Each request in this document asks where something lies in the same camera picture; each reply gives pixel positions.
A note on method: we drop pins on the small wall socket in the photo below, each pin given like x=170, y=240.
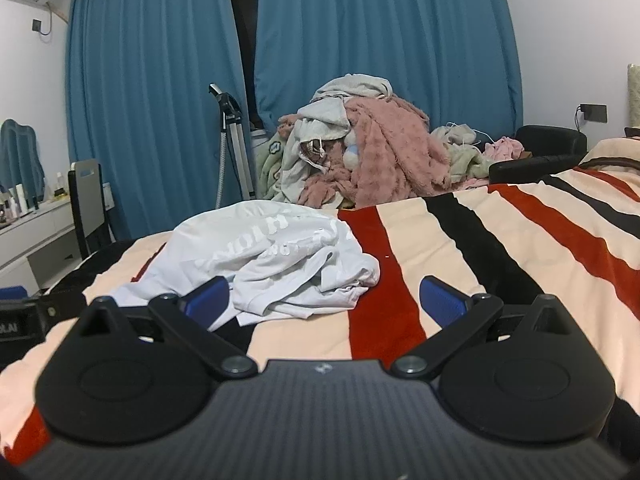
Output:
x=37, y=25

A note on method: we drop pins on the white blue plush toy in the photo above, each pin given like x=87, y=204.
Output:
x=351, y=152

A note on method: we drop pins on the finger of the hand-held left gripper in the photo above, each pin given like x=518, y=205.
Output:
x=65, y=306

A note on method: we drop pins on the dark window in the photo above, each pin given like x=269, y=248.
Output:
x=242, y=10

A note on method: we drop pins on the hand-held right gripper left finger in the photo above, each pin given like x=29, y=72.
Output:
x=210, y=300

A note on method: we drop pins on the black chair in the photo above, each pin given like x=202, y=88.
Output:
x=87, y=200

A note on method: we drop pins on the blue cloth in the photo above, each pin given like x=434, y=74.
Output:
x=17, y=155

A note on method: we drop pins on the light green cloth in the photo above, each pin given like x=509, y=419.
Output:
x=465, y=160

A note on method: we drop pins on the black wall outlet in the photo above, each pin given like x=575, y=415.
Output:
x=593, y=112

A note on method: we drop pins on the blue curtain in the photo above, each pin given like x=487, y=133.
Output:
x=390, y=35
x=150, y=85

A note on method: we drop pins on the beige cloth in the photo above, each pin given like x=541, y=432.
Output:
x=355, y=85

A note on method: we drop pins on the pink fuzzy blanket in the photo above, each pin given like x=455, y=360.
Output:
x=395, y=145

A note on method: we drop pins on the striped pillow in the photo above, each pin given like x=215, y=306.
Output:
x=615, y=155

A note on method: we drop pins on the green patterned blanket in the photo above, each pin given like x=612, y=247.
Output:
x=270, y=160

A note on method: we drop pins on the grey garment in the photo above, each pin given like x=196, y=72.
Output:
x=315, y=130

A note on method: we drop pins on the small pink garment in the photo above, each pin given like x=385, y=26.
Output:
x=502, y=149

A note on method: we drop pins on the group of toiletry bottles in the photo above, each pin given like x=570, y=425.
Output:
x=20, y=197

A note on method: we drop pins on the white desk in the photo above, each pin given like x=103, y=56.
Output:
x=35, y=240

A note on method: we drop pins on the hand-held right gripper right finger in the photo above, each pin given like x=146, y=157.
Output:
x=442, y=302

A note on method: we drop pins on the striped blanket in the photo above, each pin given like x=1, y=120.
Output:
x=500, y=260

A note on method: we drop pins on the black armchair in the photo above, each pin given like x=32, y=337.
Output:
x=545, y=150

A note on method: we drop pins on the white t-shirt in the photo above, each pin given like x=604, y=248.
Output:
x=280, y=255

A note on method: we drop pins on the garment steamer stand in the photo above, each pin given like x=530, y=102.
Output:
x=232, y=125

